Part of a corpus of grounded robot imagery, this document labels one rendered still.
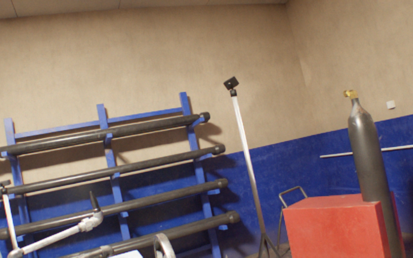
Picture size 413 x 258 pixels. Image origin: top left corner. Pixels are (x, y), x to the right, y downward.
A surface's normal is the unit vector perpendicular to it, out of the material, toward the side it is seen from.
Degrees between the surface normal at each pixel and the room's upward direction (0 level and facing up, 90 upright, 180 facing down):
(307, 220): 90
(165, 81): 90
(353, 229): 90
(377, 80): 90
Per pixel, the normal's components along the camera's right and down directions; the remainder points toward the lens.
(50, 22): 0.34, -0.15
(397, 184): -0.92, 0.17
